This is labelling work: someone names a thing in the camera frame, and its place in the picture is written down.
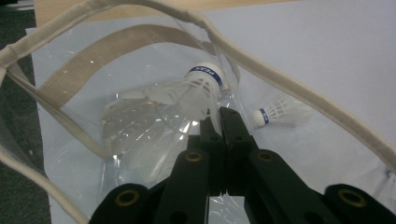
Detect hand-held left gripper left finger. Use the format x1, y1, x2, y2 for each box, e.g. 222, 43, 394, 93
186, 116, 226, 197

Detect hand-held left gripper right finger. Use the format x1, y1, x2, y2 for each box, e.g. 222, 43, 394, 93
219, 106, 260, 196

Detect white shuttlecock with blue band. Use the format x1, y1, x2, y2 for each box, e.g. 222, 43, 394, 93
251, 94, 313, 129
101, 61, 226, 184

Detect clear bag with beige trim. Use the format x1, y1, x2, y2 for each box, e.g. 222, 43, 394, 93
0, 0, 396, 224

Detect white table cover sheet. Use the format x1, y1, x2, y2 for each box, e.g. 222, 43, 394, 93
25, 0, 396, 224

